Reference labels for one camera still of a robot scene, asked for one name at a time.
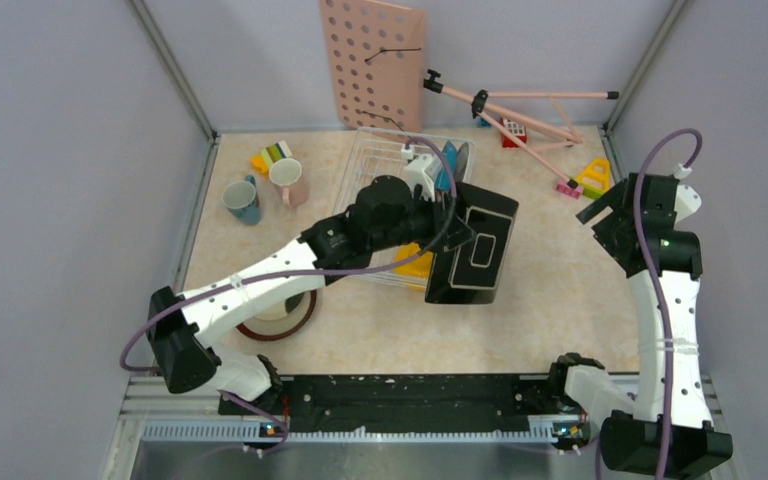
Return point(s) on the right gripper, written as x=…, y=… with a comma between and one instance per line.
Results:
x=612, y=199

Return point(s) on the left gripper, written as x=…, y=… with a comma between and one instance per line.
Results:
x=440, y=211

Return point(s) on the teal polka dot plate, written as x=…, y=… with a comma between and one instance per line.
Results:
x=443, y=180

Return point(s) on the yellow ribbed bowl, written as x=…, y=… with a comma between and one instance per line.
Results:
x=419, y=269

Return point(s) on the square floral plate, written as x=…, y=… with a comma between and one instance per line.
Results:
x=467, y=271

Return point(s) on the pink mug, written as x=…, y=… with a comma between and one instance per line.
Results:
x=287, y=177

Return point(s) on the cream bowl with brown rim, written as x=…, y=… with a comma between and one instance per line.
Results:
x=281, y=320

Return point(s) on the round white patterned plate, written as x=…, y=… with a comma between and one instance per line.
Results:
x=462, y=161

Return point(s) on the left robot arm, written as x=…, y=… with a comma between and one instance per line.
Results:
x=184, y=329

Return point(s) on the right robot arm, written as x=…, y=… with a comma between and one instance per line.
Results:
x=667, y=428

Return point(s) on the yellow triangle toy block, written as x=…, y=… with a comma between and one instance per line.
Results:
x=595, y=179

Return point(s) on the stacked coloured toy blocks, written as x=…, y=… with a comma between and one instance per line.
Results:
x=263, y=162

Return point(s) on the pink tripod stand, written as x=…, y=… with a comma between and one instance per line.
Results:
x=566, y=136

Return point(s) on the blue grey mug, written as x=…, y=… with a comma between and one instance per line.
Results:
x=241, y=200

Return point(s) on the red toy block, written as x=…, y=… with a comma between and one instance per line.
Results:
x=514, y=129

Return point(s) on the pink pegboard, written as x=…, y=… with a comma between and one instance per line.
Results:
x=376, y=53

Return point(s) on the white wire dish rack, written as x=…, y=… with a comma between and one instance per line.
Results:
x=376, y=152

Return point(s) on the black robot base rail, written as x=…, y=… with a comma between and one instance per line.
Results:
x=434, y=403

